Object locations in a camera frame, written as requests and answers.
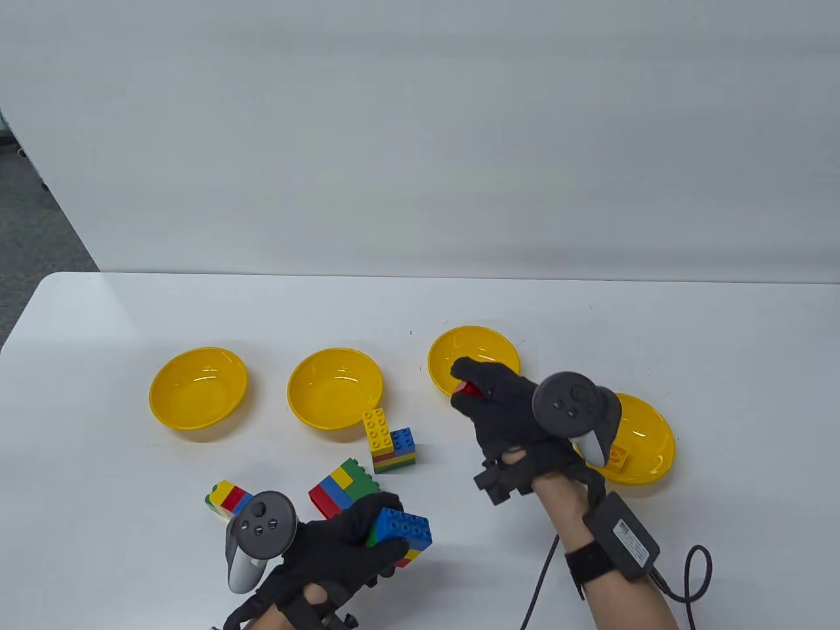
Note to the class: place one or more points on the person's right hand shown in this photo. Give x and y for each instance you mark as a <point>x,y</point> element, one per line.
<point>505,420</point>

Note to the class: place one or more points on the person's left hand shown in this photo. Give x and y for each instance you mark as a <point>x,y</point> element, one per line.
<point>335,548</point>

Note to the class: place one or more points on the red small toy brick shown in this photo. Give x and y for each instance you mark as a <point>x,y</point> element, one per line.
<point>469,389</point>

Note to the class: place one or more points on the large multicolour toy brick block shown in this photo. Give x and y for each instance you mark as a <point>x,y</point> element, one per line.
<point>341,489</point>

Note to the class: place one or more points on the grey handheld controller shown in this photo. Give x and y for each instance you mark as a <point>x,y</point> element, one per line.
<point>567,400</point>
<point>262,522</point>

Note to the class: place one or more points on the stepped multicolour toy brick stack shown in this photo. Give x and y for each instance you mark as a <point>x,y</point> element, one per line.
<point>394,453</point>

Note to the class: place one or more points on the yellow small toy brick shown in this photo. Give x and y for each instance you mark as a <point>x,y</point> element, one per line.
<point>617,457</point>

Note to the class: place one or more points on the small multicolour toy brick stack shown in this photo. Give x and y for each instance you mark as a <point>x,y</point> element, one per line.
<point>226,495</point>

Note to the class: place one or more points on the person's right forearm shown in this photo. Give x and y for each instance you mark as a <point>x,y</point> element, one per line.
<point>558,512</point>

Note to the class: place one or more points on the person's left forearm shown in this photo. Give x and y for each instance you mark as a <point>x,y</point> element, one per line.
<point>282,620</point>

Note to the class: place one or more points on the yellow plastic bowl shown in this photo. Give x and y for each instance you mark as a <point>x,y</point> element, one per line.
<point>459,348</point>
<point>650,440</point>
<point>328,387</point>
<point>197,394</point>

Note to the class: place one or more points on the black wrist sensor box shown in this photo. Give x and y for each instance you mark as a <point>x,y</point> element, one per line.
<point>623,535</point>

